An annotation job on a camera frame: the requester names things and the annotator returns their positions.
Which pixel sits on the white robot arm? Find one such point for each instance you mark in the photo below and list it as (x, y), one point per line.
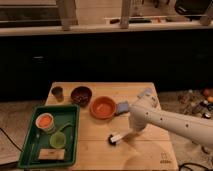
(144, 111)

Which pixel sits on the orange ceramic bowl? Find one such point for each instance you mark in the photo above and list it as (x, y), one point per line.
(103, 107)

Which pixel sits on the dark brown bowl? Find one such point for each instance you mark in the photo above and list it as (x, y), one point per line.
(81, 95)

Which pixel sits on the blue sponge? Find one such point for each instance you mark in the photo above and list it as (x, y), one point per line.
(122, 107)

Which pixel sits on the small brown cup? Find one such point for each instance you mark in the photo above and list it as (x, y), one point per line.
(57, 92)

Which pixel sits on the green spoon in tray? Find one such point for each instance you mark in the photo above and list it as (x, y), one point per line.
(61, 128)

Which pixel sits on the orange filled white cup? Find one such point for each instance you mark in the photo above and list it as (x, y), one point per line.
(45, 122)

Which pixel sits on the green plastic cup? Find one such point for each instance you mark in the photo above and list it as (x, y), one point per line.
(58, 140)

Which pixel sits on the green plastic tray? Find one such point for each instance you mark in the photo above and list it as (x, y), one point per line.
(36, 139)

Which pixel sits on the clutter pile on floor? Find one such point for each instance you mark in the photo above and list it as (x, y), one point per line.
(197, 103)

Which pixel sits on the wooden block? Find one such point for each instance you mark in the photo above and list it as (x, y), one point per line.
(51, 154)

